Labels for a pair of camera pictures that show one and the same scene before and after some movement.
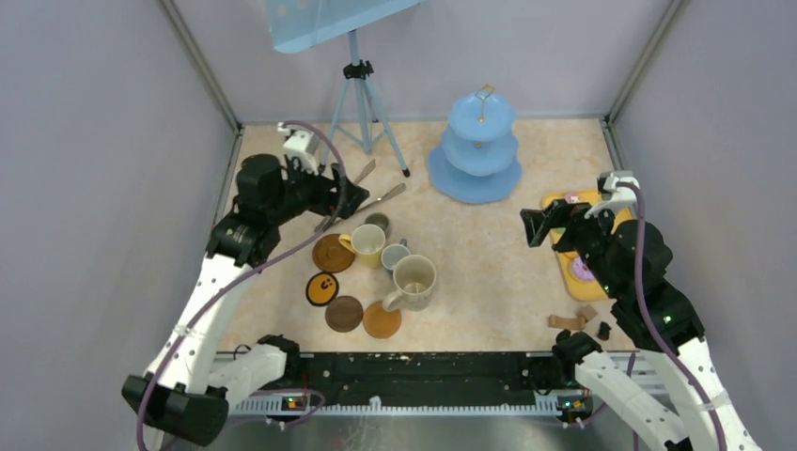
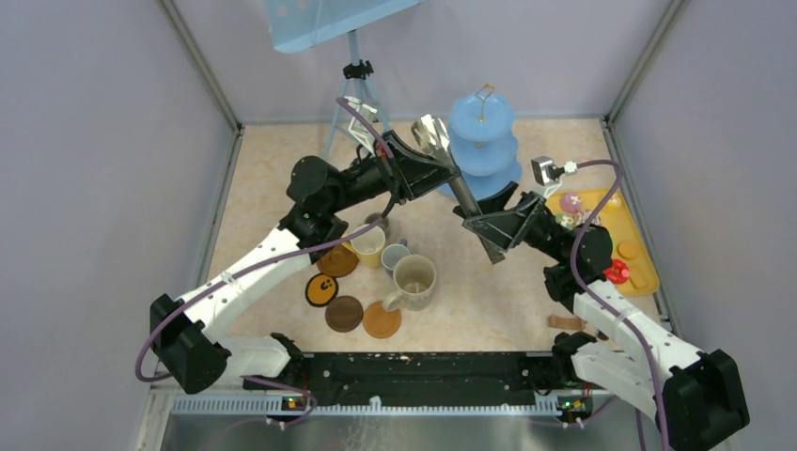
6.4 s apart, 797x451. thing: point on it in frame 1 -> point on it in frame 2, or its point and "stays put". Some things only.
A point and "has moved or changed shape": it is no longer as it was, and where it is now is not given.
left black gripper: x=322 y=184 -> x=411 y=173
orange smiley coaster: x=321 y=288 stays put
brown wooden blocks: x=586 y=313 stays put
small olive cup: x=381 y=220 stays put
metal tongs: x=367 y=170 has moved or changed shape
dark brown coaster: x=344 y=314 stays put
